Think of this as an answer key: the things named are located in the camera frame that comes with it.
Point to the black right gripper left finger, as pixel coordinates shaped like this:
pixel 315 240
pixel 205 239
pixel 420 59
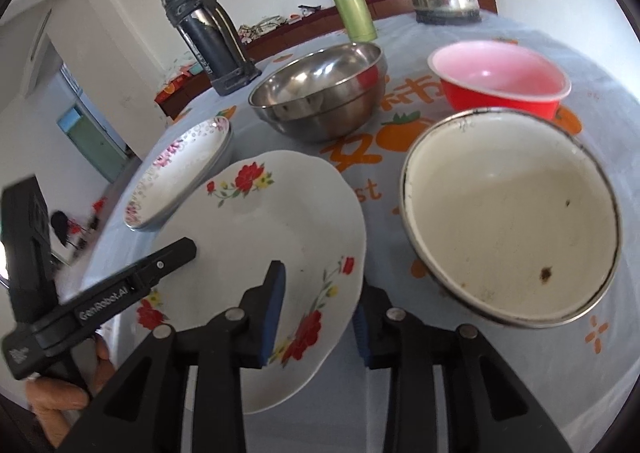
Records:
pixel 141 408

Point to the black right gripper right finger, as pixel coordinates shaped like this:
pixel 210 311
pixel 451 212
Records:
pixel 448 387

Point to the pink floral rim plate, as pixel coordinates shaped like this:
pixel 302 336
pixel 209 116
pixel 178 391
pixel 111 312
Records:
pixel 187 162

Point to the red pink plastic bowl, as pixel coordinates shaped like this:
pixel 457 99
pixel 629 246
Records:
pixel 488 73

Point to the person's left hand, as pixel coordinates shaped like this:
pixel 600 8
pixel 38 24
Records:
pixel 50 398

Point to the light blue persimmon tablecloth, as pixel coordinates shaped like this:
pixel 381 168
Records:
pixel 585 374

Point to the green door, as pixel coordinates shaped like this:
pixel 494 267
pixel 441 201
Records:
pixel 93 142

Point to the white enamel bowl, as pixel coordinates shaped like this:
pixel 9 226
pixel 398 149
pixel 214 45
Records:
pixel 513 216

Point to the dark wooden sideboard cabinet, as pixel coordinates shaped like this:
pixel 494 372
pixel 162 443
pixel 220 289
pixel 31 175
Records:
pixel 179 91

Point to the stainless steel bowl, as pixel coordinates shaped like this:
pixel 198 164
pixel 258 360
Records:
pixel 323 95

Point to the large black thermos flask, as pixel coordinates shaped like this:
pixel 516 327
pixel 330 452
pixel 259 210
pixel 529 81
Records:
pixel 210 34

